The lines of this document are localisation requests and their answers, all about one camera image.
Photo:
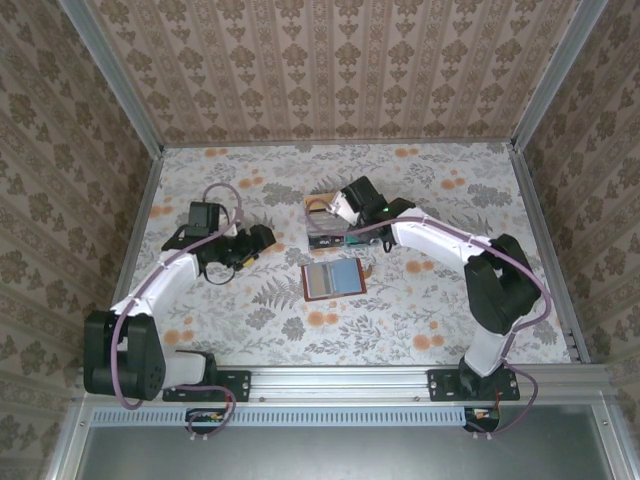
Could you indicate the brown leather card holder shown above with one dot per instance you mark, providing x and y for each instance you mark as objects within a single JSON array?
[{"x": 332, "y": 279}]

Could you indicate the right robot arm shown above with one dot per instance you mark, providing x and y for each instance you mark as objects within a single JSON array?
[{"x": 435, "y": 240}]

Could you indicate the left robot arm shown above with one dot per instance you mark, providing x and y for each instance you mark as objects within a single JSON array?
[{"x": 165, "y": 280}]

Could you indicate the teal card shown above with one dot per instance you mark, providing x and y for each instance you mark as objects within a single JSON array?
[{"x": 357, "y": 242}]

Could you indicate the black VIP card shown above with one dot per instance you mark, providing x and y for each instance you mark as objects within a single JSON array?
[{"x": 326, "y": 243}]

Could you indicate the tan card with dark stripe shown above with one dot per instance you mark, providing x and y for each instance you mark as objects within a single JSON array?
[{"x": 316, "y": 202}]

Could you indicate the aluminium front beam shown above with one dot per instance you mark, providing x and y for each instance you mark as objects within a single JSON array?
[{"x": 340, "y": 382}]

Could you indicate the small connector board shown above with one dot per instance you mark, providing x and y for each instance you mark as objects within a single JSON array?
[
  {"x": 205, "y": 417},
  {"x": 482, "y": 417}
]

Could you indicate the grey metal sheet panel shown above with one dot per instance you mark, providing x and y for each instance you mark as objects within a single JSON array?
[{"x": 325, "y": 455}]

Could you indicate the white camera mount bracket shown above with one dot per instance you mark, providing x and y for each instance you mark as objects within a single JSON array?
[
  {"x": 345, "y": 207},
  {"x": 233, "y": 229}
]

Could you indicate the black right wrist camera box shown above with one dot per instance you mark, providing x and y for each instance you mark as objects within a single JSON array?
[{"x": 362, "y": 192}]

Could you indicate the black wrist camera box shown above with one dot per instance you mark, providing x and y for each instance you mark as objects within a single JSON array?
[
  {"x": 362, "y": 192},
  {"x": 202, "y": 217}
]

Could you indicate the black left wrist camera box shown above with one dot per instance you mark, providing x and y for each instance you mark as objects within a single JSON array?
[{"x": 202, "y": 217}]

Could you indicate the aluminium side rail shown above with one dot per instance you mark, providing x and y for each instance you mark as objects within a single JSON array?
[
  {"x": 145, "y": 200},
  {"x": 541, "y": 225}
]

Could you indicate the aluminium corner post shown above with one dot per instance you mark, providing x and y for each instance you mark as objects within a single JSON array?
[
  {"x": 115, "y": 75},
  {"x": 555, "y": 75}
]

